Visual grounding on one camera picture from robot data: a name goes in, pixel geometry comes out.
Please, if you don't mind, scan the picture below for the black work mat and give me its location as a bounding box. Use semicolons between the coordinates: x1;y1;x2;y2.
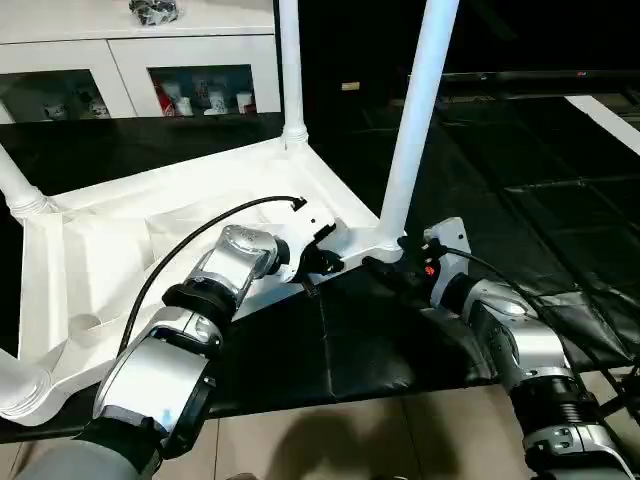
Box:
0;95;640;443

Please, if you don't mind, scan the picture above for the black metal bar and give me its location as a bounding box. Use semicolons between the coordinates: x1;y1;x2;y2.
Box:
440;70;640;87

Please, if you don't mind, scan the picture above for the white flat board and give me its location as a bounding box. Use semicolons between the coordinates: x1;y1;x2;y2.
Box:
565;95;640;157

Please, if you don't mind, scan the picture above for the white glass-door cabinet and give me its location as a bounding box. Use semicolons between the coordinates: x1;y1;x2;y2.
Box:
0;0;283;123

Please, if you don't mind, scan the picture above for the dark object on cabinet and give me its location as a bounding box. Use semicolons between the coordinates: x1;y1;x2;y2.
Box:
128;0;184;27

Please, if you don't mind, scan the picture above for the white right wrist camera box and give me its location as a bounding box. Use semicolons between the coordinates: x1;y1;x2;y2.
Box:
420;216;470;293

